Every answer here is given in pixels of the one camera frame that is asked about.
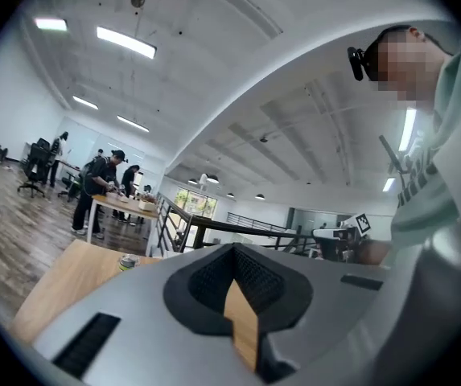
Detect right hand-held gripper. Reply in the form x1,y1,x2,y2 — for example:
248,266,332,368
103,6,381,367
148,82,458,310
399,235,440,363
311,212,376,263

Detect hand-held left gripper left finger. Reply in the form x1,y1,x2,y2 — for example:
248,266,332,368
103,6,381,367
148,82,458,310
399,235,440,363
32,243,263,386

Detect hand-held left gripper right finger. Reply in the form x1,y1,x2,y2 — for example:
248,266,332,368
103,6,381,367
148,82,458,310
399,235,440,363
233,243,400,386

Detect person's right forearm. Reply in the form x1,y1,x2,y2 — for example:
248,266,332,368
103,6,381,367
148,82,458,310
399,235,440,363
357,238,393,265

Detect clear water bottle green band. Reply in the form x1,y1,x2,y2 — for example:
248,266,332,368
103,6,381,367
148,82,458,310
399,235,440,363
117,253,141,273

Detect person's green printed t-shirt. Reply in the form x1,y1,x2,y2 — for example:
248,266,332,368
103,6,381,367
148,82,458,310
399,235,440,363
389,44,461,267

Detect black chest-mounted display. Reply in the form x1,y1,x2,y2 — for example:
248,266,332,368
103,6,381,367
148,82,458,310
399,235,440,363
377,133,408,176

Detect light wooden table white legs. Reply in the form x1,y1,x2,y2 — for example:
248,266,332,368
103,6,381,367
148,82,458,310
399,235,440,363
10,239,260,374
86,193,160,257

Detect black metal railing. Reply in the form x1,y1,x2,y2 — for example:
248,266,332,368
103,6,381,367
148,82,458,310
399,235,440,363
154,192,324,257

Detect thin stair railing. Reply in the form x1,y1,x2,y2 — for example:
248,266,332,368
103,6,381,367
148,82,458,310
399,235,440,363
225,211,292,234

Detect large glass window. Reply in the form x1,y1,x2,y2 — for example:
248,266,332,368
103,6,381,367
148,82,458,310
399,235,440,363
172,186,219,220

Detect person's head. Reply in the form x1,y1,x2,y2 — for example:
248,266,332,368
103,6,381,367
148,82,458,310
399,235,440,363
364,24,451,114

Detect black office chair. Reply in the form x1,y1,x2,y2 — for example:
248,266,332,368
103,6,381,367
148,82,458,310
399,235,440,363
16,138,52,199

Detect black head-mounted camera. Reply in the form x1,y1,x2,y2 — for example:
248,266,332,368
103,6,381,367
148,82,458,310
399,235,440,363
346,45,367,82

